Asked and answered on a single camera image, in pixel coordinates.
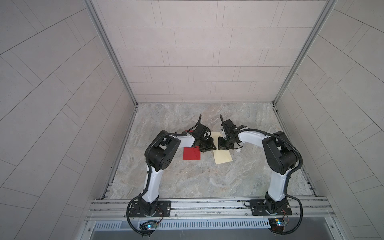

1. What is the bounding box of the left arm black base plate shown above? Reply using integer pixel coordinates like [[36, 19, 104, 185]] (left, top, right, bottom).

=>
[[128, 200, 172, 218]]

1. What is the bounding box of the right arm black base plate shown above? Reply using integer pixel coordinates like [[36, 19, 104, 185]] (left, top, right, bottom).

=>
[[249, 198, 292, 216]]

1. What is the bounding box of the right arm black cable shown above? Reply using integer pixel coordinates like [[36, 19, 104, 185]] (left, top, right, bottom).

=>
[[268, 194, 304, 235]]

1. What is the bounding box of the cream yellow envelope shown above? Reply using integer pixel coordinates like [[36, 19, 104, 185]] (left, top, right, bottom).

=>
[[211, 132, 233, 165]]

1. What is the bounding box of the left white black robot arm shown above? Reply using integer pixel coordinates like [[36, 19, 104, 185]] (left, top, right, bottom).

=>
[[139, 123, 216, 216]]

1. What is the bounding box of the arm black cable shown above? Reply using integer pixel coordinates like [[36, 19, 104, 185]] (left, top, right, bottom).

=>
[[125, 191, 160, 238], [268, 194, 304, 235]]

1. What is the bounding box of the small circuit board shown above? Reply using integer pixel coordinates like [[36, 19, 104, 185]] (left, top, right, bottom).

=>
[[140, 221, 159, 231], [268, 218, 289, 233]]

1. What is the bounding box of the aluminium rail frame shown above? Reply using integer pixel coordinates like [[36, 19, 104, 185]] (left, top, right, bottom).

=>
[[86, 196, 336, 221]]

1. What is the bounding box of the left small circuit board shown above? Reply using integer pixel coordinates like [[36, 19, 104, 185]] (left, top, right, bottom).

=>
[[140, 221, 159, 231]]

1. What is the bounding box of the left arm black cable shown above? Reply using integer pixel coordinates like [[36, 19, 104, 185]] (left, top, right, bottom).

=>
[[125, 191, 160, 238]]

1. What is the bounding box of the right small circuit board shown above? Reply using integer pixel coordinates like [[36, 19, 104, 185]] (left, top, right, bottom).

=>
[[268, 218, 289, 233]]

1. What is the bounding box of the red envelope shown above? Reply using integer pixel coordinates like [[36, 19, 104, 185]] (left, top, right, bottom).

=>
[[183, 143, 201, 161]]

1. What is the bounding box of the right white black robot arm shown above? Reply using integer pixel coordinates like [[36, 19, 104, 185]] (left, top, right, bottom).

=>
[[218, 119, 303, 215]]

